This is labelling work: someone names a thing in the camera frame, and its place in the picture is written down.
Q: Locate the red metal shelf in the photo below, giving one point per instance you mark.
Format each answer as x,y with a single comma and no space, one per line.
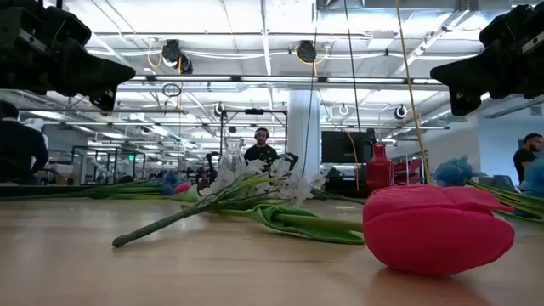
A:
408,168

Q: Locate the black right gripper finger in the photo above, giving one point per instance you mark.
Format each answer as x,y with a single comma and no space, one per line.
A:
472,64
467,95

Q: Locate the clear glass vase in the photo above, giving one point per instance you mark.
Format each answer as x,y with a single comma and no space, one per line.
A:
233,155

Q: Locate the black metal rack frame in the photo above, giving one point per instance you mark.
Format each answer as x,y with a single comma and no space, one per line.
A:
93,147

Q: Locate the black monitor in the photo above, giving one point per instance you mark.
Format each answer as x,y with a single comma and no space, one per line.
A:
340,146

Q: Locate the white robot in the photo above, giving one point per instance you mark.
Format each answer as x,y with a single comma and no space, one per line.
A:
36,124

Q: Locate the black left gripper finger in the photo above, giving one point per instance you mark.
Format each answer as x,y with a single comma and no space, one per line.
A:
93,61
98,87

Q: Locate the white building column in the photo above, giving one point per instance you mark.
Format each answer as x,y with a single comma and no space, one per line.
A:
297,127

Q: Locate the grey office chair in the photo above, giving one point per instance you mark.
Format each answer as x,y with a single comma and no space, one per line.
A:
506,183

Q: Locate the black camera rig frame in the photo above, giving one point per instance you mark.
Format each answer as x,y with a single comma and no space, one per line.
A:
255,111

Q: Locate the red fabric tulip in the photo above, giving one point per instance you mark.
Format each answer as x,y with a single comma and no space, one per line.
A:
183,188
438,234

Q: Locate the blue artificial flower bunch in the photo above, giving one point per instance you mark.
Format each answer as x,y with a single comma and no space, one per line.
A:
170,180
452,172

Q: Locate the person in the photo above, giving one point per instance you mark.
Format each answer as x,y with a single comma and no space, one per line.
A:
523,159
261,153
17,149

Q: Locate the red glass vase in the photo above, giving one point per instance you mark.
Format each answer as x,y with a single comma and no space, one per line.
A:
378,170

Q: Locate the black overhead light rail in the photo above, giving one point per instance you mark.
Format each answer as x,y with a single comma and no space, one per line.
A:
255,78

